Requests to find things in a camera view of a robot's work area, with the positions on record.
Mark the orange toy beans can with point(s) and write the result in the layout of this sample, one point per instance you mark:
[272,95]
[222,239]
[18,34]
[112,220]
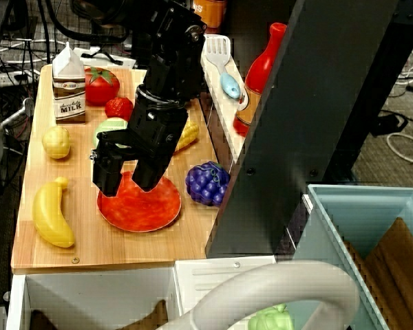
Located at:
[213,12]

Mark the brass countertop screw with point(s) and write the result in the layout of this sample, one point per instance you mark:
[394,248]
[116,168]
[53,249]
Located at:
[75,260]

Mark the purple toy grapes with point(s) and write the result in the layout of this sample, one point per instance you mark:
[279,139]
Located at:
[206,184]

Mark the red toy ketchup bottle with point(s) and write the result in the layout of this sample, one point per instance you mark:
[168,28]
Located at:
[259,72]

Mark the red orange plate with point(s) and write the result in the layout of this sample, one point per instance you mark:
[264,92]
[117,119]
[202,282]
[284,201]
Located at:
[141,209]

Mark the red toy tomato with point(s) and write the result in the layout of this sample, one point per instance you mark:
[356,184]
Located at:
[101,86]

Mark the wooden countertop board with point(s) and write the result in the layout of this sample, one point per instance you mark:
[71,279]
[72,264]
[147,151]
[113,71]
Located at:
[89,244]

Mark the dark grey kitchen pillar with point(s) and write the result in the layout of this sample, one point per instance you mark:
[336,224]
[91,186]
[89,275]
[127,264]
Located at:
[296,120]

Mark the red toy strawberry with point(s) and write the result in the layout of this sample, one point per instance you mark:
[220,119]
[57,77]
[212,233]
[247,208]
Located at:
[118,108]

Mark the chocolate milk carton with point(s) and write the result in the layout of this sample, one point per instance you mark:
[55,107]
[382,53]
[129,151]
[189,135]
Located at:
[69,89]

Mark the light blue plastic bin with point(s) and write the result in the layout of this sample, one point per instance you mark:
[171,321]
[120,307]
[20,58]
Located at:
[361,209]

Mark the yellow toy corn cob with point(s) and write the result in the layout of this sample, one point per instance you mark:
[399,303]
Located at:
[189,134]

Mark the black metal table frame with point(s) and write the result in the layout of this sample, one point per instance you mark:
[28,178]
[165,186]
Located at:
[375,86]

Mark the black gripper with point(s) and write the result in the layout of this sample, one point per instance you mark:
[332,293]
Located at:
[155,127]

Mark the black WidowX robot arm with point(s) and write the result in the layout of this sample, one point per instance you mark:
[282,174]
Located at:
[168,51]

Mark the light green toy grapes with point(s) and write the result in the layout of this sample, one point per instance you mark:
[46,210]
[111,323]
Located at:
[270,319]

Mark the grey toy faucet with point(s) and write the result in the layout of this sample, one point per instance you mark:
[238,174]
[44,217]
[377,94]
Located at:
[278,278]

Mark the yellow toy banana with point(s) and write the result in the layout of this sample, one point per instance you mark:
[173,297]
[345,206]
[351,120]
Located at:
[51,220]

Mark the silver sink screw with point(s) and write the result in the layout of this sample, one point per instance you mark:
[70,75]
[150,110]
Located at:
[236,264]

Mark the white toy kitchen shelf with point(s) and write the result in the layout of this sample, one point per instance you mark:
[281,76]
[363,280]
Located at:
[227,120]

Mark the white power strip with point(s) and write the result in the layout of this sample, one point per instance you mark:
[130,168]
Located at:
[12,78]

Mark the white toy sink unit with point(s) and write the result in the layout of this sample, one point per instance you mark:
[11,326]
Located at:
[100,295]

